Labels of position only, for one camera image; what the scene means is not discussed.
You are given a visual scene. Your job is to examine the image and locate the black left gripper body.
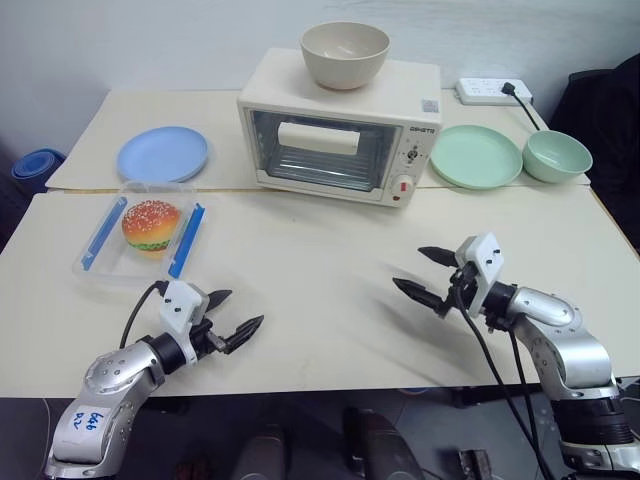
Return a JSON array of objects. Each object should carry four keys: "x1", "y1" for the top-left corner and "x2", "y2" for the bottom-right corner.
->
[{"x1": 188, "y1": 298, "x2": 226, "y2": 359}]

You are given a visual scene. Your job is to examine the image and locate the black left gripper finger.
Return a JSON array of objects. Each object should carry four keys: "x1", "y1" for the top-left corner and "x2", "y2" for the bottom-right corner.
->
[
  {"x1": 218, "y1": 314, "x2": 266, "y2": 356},
  {"x1": 206, "y1": 288, "x2": 234, "y2": 315}
]

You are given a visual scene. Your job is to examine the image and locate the white power strip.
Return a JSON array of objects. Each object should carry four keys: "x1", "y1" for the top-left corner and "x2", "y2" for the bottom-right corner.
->
[{"x1": 454, "y1": 76, "x2": 535, "y2": 107}]

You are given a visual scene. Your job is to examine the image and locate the black chair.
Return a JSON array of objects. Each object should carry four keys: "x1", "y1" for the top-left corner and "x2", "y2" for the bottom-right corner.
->
[{"x1": 548, "y1": 53, "x2": 640, "y2": 254}]

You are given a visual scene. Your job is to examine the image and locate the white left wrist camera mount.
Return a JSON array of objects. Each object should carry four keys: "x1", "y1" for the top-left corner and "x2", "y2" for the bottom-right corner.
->
[{"x1": 159, "y1": 280, "x2": 210, "y2": 334}]

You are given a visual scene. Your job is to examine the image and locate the blue plate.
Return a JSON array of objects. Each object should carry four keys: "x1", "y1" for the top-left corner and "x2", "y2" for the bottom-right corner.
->
[{"x1": 116, "y1": 125, "x2": 210, "y2": 184}]

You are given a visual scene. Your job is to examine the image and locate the cream toaster oven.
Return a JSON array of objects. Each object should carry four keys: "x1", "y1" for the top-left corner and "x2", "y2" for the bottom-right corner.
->
[{"x1": 236, "y1": 47, "x2": 444, "y2": 209}]

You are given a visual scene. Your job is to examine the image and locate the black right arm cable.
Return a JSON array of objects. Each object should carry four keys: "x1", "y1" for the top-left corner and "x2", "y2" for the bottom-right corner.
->
[{"x1": 448, "y1": 282, "x2": 555, "y2": 480}]

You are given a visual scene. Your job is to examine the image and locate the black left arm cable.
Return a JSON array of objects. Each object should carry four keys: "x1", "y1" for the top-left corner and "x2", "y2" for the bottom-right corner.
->
[{"x1": 118, "y1": 280, "x2": 169, "y2": 350}]

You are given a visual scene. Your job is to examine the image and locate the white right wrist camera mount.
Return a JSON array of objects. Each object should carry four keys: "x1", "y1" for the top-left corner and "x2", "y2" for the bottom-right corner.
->
[{"x1": 455, "y1": 232, "x2": 507, "y2": 317}]

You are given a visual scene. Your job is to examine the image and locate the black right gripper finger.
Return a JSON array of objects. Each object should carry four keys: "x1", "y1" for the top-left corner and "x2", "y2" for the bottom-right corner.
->
[
  {"x1": 391, "y1": 277, "x2": 447, "y2": 317},
  {"x1": 417, "y1": 245, "x2": 459, "y2": 269}
]

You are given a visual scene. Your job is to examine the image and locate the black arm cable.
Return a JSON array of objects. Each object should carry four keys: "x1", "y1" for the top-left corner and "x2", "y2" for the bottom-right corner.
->
[
  {"x1": 118, "y1": 280, "x2": 169, "y2": 350},
  {"x1": 448, "y1": 282, "x2": 555, "y2": 480}
]

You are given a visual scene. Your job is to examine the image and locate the green plate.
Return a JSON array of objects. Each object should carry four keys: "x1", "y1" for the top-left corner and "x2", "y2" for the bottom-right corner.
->
[{"x1": 429, "y1": 124, "x2": 524, "y2": 191}]

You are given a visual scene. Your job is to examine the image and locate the clear plastic container blue clips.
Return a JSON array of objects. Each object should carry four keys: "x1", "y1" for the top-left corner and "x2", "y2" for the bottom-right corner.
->
[{"x1": 70, "y1": 180, "x2": 209, "y2": 297}]

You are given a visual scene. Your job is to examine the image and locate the green bowl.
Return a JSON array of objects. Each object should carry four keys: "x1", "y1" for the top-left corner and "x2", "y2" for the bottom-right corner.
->
[{"x1": 521, "y1": 130, "x2": 595, "y2": 185}]

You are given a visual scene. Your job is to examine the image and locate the blue container clip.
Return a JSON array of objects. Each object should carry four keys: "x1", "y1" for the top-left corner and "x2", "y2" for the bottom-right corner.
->
[
  {"x1": 167, "y1": 201, "x2": 207, "y2": 280},
  {"x1": 80, "y1": 195, "x2": 129, "y2": 270}
]

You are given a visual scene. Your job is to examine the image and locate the black plug with cord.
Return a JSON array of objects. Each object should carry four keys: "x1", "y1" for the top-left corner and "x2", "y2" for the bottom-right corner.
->
[{"x1": 499, "y1": 82, "x2": 545, "y2": 133}]

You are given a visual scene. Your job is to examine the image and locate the beige bowl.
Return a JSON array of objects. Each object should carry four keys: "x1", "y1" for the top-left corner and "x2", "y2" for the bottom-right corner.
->
[{"x1": 299, "y1": 21, "x2": 392, "y2": 92}]

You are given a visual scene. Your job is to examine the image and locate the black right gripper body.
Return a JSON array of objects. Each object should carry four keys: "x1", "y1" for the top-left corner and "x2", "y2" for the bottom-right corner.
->
[{"x1": 439, "y1": 261, "x2": 482, "y2": 321}]

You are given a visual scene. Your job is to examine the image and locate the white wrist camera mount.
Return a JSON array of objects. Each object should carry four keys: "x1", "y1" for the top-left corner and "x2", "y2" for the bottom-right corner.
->
[
  {"x1": 159, "y1": 280, "x2": 210, "y2": 334},
  {"x1": 455, "y1": 232, "x2": 507, "y2": 317}
]

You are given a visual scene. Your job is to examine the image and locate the glass oven door with handle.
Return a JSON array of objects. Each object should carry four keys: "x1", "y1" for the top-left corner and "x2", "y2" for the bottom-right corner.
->
[{"x1": 248, "y1": 107, "x2": 404, "y2": 194}]

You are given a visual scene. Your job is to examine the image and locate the toy hamburger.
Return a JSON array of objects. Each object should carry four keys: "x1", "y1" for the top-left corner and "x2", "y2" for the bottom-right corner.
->
[{"x1": 121, "y1": 199, "x2": 184, "y2": 259}]

